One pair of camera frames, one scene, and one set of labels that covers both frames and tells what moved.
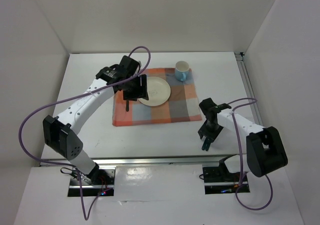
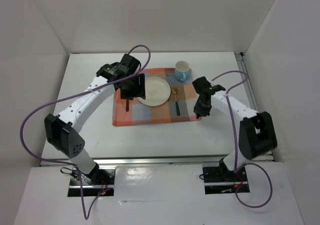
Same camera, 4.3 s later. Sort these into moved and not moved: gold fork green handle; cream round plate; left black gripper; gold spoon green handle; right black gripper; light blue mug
Moved: right black gripper; gold spoon green handle
Not moved: gold fork green handle; cream round plate; light blue mug; left black gripper
